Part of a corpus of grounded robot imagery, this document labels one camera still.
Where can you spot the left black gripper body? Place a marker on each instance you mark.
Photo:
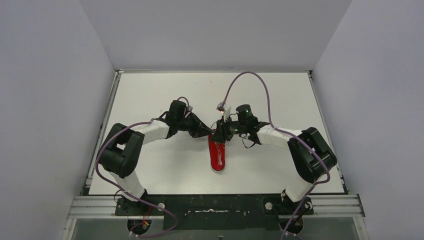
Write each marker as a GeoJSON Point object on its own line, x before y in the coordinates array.
{"type": "Point", "coordinates": [196, 127]}

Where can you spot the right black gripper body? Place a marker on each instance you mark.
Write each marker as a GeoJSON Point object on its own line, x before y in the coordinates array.
{"type": "Point", "coordinates": [237, 127]}

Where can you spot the red canvas sneaker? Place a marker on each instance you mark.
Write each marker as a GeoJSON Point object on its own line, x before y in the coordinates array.
{"type": "Point", "coordinates": [218, 155]}

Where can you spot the white shoelace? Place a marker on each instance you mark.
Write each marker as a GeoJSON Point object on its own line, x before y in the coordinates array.
{"type": "Point", "coordinates": [217, 154]}

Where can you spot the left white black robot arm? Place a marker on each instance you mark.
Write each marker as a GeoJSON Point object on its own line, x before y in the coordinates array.
{"type": "Point", "coordinates": [120, 152]}

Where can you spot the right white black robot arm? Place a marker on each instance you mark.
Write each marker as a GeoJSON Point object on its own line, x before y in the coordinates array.
{"type": "Point", "coordinates": [311, 155]}

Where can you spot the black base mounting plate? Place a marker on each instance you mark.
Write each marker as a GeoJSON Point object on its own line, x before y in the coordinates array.
{"type": "Point", "coordinates": [218, 212]}

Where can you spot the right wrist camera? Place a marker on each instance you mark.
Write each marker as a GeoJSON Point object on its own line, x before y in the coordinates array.
{"type": "Point", "coordinates": [226, 112]}

